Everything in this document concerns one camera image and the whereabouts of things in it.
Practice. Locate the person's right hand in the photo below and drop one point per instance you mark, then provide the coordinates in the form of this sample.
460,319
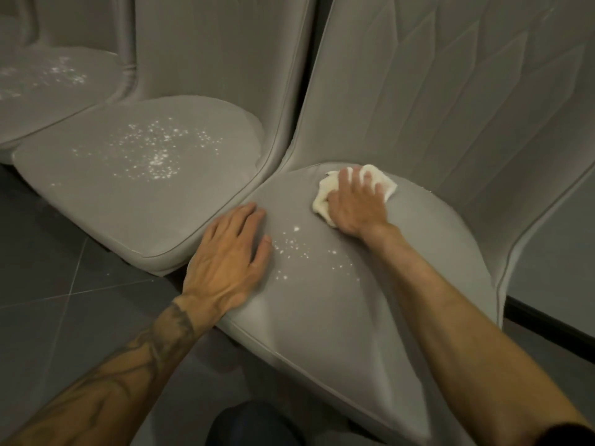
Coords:
354,209

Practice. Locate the person's left hand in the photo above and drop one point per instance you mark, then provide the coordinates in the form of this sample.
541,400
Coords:
222,274

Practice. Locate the person's right middle finger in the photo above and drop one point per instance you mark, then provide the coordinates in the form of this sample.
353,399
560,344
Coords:
356,179

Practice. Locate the person's left thumb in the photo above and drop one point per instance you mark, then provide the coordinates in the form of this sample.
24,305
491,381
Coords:
262,257

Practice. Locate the person's right thumb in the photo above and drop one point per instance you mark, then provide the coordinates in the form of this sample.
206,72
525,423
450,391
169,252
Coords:
331,198

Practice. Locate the person's left little finger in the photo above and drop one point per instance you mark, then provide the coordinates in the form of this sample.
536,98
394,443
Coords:
205,239

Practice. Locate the person's left middle finger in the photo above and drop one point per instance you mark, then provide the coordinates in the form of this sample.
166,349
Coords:
240,226

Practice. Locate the person's right little finger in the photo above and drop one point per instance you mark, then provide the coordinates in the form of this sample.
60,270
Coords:
382,192

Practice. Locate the white cleaning cloth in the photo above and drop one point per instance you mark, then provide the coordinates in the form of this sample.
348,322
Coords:
324,199

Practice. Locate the person's right forearm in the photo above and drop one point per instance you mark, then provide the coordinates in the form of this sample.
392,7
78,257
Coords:
465,348

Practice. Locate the person's left forearm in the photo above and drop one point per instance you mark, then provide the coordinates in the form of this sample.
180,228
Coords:
111,390

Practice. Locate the small white powder spill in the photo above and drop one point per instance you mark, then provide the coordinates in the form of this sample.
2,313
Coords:
297,249

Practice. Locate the large white powder spill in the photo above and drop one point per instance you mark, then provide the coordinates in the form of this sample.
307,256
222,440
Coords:
155,150

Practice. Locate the grey quilted-back upholstered chair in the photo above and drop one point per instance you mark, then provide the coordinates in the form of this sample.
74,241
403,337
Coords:
446,102

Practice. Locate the person's dark trouser knee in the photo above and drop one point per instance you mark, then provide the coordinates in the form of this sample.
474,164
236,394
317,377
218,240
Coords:
253,427

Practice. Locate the black baseboard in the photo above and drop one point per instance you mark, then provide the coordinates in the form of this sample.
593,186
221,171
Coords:
553,329

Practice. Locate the faint white powder spill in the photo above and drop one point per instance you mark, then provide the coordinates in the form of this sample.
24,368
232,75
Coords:
60,74

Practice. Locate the person's black sleeve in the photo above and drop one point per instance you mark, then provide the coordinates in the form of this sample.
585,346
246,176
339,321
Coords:
569,436

